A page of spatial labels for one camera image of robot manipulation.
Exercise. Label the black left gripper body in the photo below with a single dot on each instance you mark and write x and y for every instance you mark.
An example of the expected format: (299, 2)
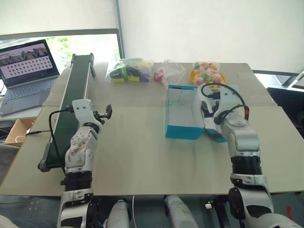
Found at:
(99, 116)

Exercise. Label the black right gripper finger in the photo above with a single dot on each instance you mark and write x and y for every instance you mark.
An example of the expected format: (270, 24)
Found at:
(209, 114)
(204, 106)

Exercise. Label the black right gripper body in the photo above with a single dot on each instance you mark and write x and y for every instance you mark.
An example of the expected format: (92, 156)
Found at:
(214, 107)

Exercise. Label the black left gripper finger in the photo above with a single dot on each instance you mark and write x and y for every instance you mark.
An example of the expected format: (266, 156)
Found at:
(109, 108)
(106, 116)

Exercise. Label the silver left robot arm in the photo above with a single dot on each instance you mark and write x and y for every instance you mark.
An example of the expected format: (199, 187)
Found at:
(79, 147)

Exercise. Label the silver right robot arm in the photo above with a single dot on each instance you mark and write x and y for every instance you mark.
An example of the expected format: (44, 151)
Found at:
(244, 140)

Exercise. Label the blue cardboard box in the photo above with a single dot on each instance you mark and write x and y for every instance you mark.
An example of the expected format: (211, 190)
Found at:
(183, 114)

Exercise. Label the dark green conveyor belt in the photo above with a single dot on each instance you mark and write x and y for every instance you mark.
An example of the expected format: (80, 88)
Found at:
(71, 99)

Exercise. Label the brown cardboard box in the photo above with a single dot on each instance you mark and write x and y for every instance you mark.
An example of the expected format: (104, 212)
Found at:
(19, 131)

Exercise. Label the plastic bag of sponges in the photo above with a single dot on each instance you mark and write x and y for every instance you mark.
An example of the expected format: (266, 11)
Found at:
(129, 71)

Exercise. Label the clear bag with red items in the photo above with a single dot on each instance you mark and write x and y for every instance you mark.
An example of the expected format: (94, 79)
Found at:
(166, 72)

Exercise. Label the grey open laptop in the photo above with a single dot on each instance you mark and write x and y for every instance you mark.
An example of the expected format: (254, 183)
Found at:
(26, 71)

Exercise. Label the grey rounded robot leg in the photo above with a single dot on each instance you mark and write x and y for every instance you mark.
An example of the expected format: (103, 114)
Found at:
(180, 213)
(120, 215)

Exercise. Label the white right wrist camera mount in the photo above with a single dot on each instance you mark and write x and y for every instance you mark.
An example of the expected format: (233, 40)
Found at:
(229, 99)

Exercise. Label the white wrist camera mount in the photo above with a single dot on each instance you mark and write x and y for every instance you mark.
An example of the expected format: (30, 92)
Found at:
(83, 111)
(229, 99)

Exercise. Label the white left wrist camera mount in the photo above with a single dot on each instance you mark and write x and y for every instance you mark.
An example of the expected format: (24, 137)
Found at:
(83, 111)

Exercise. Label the grey window frame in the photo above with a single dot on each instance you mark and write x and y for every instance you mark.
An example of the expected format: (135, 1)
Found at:
(120, 31)

